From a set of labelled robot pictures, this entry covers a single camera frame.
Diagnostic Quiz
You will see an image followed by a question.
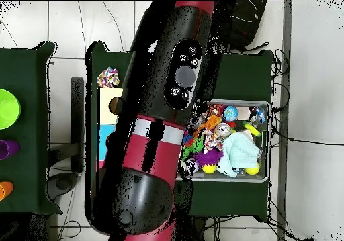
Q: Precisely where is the colourful knotted rope toy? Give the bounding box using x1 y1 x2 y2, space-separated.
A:
96 66 121 89
201 129 224 154

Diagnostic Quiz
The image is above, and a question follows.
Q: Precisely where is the wooden box with three holes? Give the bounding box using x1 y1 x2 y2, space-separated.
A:
95 87 125 172

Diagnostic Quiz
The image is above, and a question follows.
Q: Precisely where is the silver mesh bin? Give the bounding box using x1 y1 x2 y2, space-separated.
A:
175 98 271 183

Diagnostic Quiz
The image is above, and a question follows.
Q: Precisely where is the orange plastic crate toy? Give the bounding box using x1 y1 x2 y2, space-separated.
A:
197 114 222 137

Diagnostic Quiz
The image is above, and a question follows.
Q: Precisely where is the purple spiky ball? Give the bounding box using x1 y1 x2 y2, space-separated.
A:
195 148 224 169

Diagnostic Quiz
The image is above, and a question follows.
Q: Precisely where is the silver drink can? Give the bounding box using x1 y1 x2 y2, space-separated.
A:
214 122 232 138

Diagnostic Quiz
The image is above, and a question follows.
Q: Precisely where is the blue globe ball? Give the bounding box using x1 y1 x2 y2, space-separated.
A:
222 105 239 122

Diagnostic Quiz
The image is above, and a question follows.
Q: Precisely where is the mint green cloth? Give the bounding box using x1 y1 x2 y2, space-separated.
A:
216 132 261 179

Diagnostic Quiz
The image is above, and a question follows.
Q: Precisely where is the dark green cloth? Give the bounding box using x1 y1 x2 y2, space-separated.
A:
0 41 62 215
85 40 275 223

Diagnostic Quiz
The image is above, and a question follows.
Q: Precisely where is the black backpack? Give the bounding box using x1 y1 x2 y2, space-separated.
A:
214 0 269 52

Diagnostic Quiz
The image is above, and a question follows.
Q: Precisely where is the purple plastic cup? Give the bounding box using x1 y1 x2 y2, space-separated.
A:
0 140 20 160

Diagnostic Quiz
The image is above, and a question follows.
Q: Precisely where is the green plastic bowl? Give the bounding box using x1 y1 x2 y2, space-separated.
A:
0 88 22 130

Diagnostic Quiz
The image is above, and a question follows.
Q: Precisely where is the orange plastic cup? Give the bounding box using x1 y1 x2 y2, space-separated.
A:
0 181 14 202

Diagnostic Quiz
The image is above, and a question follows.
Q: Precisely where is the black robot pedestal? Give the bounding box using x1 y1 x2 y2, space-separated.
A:
174 215 206 241

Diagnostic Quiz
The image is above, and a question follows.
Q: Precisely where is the black cable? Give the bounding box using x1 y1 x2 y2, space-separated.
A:
271 125 344 146
269 48 291 113

